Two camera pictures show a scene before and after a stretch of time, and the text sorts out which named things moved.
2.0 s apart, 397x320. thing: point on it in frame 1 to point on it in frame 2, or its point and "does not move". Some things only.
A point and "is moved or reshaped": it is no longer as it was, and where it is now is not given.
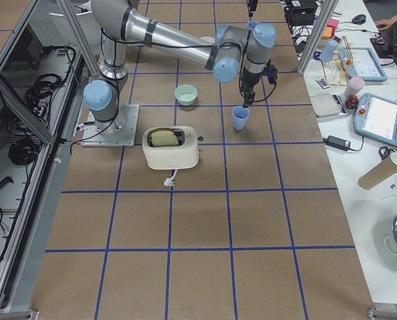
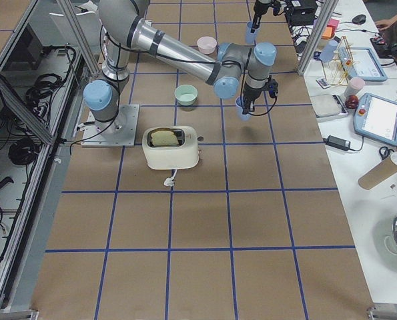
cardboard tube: [381, 171] does not move
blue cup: [240, 116] is moved or reshaped
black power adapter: [337, 143] does not move
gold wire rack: [337, 71] does not move
